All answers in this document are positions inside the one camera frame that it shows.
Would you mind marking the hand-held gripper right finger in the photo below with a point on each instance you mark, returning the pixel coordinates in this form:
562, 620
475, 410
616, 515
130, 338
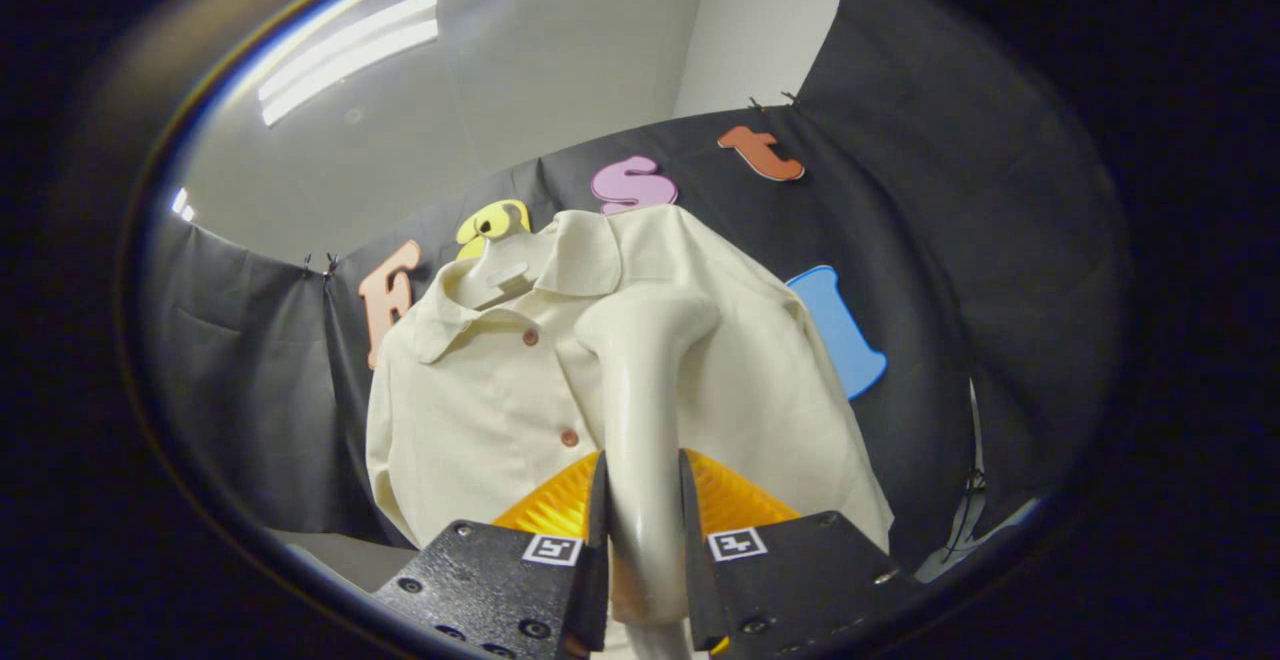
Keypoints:
800, 580

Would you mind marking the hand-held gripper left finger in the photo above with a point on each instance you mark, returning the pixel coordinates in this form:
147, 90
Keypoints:
490, 580

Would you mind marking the cream button shirt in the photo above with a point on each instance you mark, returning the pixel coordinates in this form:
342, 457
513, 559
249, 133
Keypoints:
480, 410

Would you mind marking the white clothes hanger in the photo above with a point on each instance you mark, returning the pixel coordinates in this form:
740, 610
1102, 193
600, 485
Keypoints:
500, 265

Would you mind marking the grey cabinet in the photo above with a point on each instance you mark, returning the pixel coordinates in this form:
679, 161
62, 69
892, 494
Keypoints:
350, 555

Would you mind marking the black backdrop cloth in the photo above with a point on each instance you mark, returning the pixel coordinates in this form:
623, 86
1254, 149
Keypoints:
950, 240

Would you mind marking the ceiling light panel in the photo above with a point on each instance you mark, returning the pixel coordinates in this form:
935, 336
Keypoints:
182, 204
345, 55

